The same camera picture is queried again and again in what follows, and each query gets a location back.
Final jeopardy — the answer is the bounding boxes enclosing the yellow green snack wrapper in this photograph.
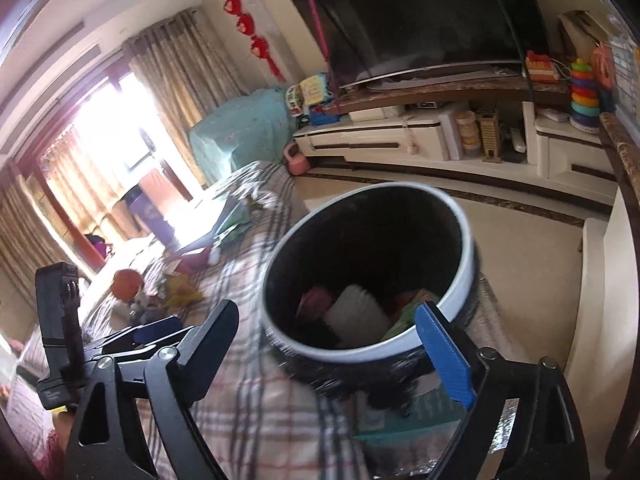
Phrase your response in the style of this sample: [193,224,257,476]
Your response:
[163,273,203,310]

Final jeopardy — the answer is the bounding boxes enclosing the pink snack packet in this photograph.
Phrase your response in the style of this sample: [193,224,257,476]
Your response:
[296,286,334,322]

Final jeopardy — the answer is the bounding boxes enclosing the white foam fruit net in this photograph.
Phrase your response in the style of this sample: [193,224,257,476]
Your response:
[322,285,390,349]

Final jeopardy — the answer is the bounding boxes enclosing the green carton box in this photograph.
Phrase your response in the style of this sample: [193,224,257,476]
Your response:
[383,289,439,340]

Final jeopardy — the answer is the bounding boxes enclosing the white trash bin black bag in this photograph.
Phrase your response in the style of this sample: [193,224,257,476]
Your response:
[260,182,480,398]

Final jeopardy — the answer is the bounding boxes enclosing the person's left hand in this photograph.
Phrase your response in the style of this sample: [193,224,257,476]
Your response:
[52,411,75,453]

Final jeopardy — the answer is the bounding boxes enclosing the red apple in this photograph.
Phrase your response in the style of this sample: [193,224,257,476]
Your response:
[110,269,144,302]

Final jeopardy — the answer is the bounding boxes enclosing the red white small box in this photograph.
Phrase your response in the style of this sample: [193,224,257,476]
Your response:
[174,247,212,276]

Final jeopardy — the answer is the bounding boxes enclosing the plaid blanket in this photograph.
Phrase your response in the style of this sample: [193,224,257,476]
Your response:
[14,160,371,480]

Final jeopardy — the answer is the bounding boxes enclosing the purple water bottle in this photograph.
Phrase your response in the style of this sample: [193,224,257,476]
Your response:
[124,185,175,247]

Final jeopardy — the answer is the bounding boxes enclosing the teal booklet on floor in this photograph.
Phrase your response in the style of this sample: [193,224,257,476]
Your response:
[354,386,466,443]

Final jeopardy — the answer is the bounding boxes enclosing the beige curtain left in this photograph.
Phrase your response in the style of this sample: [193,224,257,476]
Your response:
[0,162,94,308]

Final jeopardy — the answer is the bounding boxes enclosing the beige curtain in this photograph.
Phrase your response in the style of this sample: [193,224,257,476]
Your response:
[0,162,94,308]
[122,6,247,184]

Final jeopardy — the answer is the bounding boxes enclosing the pink kettlebell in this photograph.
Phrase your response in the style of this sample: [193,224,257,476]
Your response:
[283,141,311,177]

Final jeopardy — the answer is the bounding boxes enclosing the teal cloth covered furniture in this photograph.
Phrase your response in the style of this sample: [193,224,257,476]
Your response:
[189,88,296,184]

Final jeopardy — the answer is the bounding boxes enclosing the beige curtain right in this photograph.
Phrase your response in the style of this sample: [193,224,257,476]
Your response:
[122,6,247,184]

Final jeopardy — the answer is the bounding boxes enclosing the white TV cabinet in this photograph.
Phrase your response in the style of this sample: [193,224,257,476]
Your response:
[294,76,617,207]

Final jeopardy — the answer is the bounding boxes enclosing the black flat television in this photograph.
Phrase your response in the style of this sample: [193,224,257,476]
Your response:
[291,0,549,88]

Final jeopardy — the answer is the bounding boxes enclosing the red toy telephone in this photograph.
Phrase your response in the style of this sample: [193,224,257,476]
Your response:
[525,50,560,84]

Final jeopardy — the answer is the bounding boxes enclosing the rainbow stacking ring toy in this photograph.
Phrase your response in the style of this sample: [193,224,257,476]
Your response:
[570,58,600,134]

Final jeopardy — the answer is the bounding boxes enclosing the red lantern string decoration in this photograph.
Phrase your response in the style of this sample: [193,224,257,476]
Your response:
[222,0,286,84]

